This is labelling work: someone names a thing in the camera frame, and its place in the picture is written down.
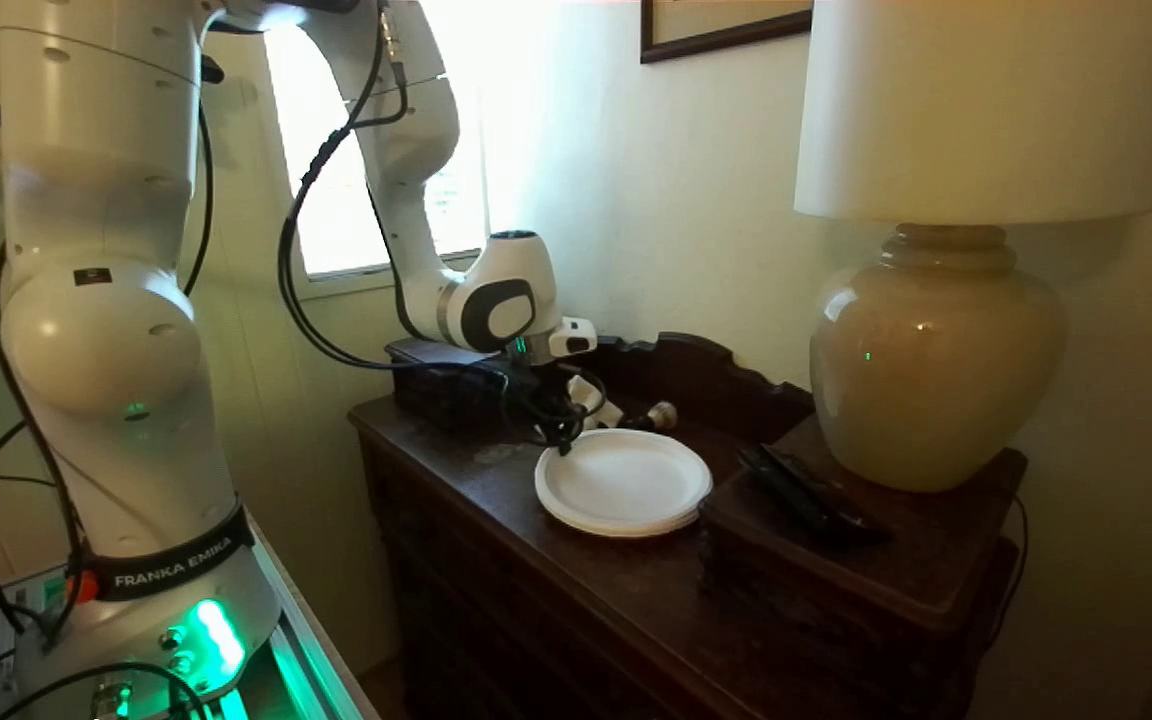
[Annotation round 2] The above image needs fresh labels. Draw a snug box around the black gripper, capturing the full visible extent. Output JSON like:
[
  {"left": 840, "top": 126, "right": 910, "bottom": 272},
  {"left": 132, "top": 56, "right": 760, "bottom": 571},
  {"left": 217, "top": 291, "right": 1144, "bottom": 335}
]
[{"left": 508, "top": 340, "right": 625, "bottom": 456}]

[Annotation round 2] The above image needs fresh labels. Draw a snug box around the white top plate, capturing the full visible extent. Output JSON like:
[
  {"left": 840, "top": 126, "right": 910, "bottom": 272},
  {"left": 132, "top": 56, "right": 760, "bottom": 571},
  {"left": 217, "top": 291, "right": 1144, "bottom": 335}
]
[{"left": 530, "top": 429, "right": 712, "bottom": 540}]

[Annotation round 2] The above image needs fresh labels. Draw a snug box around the green lit robot base platform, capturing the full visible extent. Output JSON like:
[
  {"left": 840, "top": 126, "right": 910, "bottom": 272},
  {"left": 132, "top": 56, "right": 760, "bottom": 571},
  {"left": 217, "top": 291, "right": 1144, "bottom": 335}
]
[{"left": 0, "top": 540, "right": 381, "bottom": 720}]

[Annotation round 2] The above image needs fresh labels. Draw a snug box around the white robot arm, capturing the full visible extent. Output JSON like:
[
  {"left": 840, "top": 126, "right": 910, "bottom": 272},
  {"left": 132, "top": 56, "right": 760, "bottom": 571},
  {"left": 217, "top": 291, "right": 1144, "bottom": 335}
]
[{"left": 0, "top": 0, "right": 590, "bottom": 627}]

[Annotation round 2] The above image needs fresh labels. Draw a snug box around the small pale round object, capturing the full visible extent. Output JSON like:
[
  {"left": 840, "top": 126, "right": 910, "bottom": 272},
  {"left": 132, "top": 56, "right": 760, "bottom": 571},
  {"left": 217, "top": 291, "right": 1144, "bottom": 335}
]
[{"left": 646, "top": 399, "right": 681, "bottom": 432}]

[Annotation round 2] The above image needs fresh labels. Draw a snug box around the small dark wooden box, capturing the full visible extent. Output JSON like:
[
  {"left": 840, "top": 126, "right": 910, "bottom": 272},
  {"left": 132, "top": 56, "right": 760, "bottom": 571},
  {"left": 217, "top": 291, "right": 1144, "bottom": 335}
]
[{"left": 389, "top": 340, "right": 511, "bottom": 429}]

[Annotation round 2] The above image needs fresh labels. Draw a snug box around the black remote control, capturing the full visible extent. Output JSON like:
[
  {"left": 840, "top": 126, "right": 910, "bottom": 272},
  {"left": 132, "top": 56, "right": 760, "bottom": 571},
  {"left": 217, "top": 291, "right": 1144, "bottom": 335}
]
[{"left": 738, "top": 446, "right": 888, "bottom": 550}]

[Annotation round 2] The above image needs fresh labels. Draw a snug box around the dark wooden dresser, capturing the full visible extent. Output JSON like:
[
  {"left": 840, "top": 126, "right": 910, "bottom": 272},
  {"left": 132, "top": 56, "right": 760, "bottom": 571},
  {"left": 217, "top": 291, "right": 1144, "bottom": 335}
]
[{"left": 346, "top": 332, "right": 1023, "bottom": 720}]

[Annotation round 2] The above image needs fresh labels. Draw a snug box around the large dark wooden box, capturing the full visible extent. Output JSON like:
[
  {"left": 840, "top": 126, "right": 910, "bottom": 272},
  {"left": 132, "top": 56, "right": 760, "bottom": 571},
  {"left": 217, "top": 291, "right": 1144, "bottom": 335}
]
[{"left": 703, "top": 421, "right": 1026, "bottom": 704}]

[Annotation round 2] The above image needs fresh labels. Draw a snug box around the dark framed picture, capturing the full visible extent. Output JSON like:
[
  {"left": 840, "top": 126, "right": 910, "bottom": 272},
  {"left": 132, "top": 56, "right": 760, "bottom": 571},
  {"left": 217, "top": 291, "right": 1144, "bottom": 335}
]
[{"left": 638, "top": 0, "right": 811, "bottom": 65}]

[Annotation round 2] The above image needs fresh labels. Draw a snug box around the beige ceramic table lamp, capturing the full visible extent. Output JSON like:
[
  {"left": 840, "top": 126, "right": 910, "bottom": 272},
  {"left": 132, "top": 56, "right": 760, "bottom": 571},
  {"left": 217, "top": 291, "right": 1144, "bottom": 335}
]
[{"left": 796, "top": 0, "right": 1152, "bottom": 492}]

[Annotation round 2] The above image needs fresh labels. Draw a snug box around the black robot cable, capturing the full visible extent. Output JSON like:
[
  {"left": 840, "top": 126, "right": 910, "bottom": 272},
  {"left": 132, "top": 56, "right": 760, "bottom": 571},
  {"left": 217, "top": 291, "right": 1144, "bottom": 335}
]
[{"left": 277, "top": 0, "right": 418, "bottom": 378}]

